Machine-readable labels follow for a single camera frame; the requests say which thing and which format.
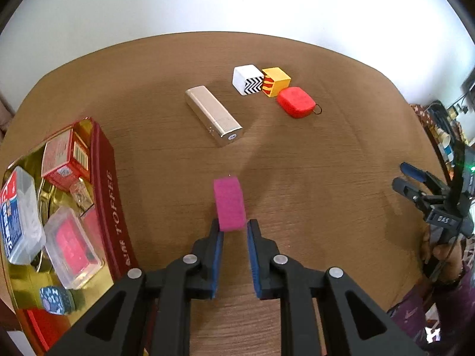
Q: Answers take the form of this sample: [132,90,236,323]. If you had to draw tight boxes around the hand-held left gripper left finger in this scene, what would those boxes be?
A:
[45,218,225,356]

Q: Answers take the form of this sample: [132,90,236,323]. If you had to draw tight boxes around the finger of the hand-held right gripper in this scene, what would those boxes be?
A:
[400,162,433,187]
[392,177,428,209]

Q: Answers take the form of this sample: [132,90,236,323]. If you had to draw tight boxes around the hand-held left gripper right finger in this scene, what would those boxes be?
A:
[247,219,427,356]

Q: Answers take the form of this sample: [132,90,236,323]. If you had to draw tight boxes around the pink rectangular block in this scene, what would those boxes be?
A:
[213,177,247,231]

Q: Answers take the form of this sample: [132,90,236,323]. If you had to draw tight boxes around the red tin box gold interior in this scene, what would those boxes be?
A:
[0,116,143,355]

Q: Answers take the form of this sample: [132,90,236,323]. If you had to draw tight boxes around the clear box red contents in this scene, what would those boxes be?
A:
[44,207,105,290]

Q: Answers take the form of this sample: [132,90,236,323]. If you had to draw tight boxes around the small blue patterned block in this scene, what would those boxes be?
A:
[39,285,77,316]

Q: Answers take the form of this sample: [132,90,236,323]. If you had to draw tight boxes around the red printed carton box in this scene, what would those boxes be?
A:
[41,128,91,190]

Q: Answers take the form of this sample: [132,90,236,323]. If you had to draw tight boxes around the clear case of playing cards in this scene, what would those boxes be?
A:
[0,166,47,266]

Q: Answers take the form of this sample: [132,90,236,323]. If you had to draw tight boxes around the person's right hand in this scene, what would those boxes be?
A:
[421,226,464,287]

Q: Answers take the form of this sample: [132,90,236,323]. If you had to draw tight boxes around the floral patterned cloth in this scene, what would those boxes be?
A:
[410,103,446,149]

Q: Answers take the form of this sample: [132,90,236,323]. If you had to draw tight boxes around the black device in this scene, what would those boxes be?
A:
[460,75,475,101]

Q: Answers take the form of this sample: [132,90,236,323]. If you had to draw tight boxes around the person's clothing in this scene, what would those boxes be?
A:
[386,278,475,356]

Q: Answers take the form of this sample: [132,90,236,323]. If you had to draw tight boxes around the gold rectangular box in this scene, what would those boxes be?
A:
[185,86,243,148]

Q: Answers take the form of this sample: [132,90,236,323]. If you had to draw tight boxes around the yellow cube red stripes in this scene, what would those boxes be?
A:
[262,67,292,99]

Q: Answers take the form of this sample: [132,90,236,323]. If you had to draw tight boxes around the white cube zigzag print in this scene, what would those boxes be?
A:
[232,65,265,96]

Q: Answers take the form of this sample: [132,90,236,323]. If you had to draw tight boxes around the red square keychain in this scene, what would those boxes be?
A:
[276,86,323,119]

